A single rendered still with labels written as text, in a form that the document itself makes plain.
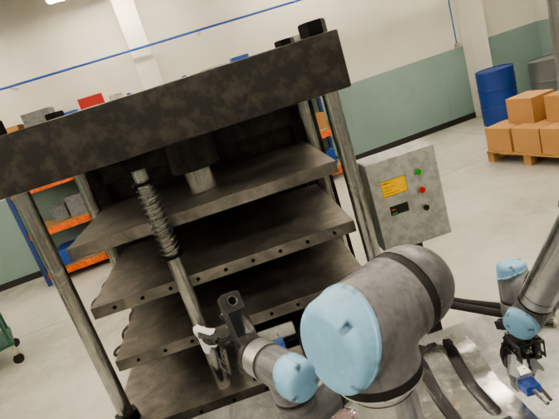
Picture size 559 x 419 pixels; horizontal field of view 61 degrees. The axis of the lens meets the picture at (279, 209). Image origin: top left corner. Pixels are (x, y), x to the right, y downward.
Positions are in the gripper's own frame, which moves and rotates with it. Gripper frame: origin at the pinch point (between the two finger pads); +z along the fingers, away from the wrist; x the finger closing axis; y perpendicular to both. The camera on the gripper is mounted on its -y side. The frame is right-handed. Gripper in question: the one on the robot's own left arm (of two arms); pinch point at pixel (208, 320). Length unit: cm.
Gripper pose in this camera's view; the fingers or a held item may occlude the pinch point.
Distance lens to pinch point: 114.4
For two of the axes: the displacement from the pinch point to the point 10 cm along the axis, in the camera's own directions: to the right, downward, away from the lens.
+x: 8.0, -2.7, 5.4
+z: -5.8, -0.6, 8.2
